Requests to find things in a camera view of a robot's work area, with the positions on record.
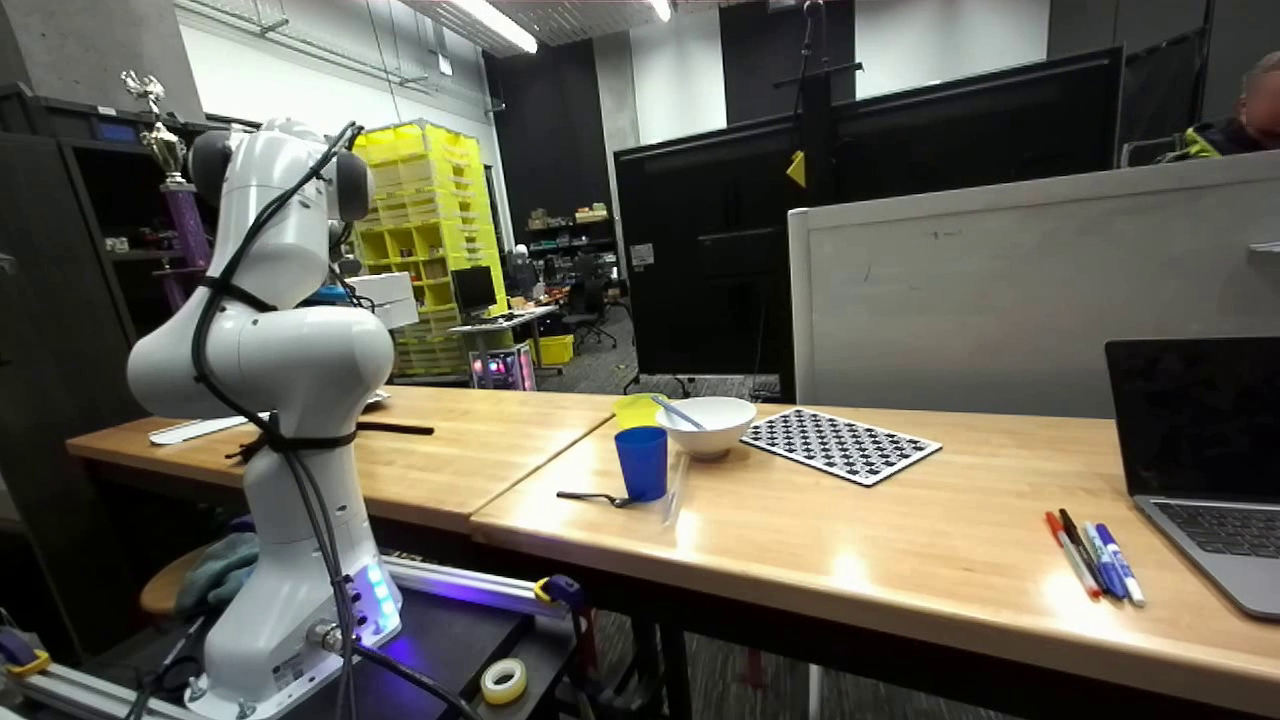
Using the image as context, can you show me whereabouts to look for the grey cloth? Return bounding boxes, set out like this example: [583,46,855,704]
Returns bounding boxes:
[175,532,264,613]

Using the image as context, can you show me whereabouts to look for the yellow sponge block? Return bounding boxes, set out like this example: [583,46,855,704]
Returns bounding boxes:
[607,394,667,435]

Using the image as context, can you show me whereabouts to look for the blue plastic fork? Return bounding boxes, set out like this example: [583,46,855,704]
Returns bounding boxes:
[651,394,706,435]

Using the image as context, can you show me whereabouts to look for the small yellow bin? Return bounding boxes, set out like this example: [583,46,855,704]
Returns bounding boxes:
[532,334,578,373]

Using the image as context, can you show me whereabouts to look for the black office chair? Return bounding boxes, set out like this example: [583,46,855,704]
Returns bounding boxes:
[564,247,624,352]

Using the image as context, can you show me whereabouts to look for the white bowl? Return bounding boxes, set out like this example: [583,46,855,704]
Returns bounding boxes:
[661,394,759,466]

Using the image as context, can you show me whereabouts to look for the blue plastic cup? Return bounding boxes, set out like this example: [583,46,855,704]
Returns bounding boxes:
[613,426,673,507]

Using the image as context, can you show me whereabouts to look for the clear plastic container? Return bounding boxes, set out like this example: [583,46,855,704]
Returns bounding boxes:
[603,444,694,530]

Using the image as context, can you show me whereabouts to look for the large black monitor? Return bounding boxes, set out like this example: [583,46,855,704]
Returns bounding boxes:
[613,49,1126,406]

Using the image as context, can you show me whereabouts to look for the background desk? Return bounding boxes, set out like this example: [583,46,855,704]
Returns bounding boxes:
[444,302,564,394]

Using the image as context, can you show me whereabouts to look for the black plastic fork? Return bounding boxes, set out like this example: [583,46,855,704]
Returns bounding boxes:
[553,484,637,512]

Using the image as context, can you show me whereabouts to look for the checkerboard calibration sheet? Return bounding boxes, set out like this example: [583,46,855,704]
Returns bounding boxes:
[741,406,944,492]

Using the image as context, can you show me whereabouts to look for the white box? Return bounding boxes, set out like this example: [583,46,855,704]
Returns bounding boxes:
[348,267,425,334]

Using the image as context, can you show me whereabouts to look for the yellow stacked crates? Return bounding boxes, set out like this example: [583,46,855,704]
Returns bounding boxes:
[352,117,512,383]

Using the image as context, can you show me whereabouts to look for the black robot stand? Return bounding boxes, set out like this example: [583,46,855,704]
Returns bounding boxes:
[343,557,592,720]

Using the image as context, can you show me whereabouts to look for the tape roll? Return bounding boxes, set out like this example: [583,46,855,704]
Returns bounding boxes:
[477,658,532,712]

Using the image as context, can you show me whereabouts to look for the white partition panel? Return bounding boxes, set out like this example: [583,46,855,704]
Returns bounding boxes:
[782,148,1280,420]

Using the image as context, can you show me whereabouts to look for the ceiling light strip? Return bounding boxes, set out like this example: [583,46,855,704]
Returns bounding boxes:
[444,0,545,60]

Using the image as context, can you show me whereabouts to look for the white flat object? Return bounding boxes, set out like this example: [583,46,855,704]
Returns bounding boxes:
[143,412,257,451]

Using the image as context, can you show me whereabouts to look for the orange marker pen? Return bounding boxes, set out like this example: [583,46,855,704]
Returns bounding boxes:
[1039,507,1100,600]

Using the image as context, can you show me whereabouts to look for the black marker pen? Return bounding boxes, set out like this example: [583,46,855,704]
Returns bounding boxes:
[1054,503,1111,595]

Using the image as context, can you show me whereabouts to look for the blue marker pen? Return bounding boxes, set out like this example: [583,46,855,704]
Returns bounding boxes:
[1075,519,1130,606]
[1090,519,1149,613]

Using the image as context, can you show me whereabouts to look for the silver and purple trophy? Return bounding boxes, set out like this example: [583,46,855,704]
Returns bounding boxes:
[116,69,216,325]

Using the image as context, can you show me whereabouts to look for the wooden stool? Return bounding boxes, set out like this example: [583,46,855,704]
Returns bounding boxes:
[135,532,264,625]

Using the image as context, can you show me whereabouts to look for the grey laptop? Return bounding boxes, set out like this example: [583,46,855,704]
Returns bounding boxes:
[1100,334,1280,625]

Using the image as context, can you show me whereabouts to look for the black shelf unit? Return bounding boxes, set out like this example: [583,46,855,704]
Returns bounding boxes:
[0,84,316,658]

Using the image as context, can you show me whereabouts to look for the seated person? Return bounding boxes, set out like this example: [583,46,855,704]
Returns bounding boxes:
[1165,49,1280,168]

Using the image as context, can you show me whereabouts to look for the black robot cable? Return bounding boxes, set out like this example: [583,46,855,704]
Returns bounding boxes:
[189,120,470,720]

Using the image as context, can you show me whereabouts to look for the aluminium rail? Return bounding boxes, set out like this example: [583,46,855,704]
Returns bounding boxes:
[0,658,205,720]

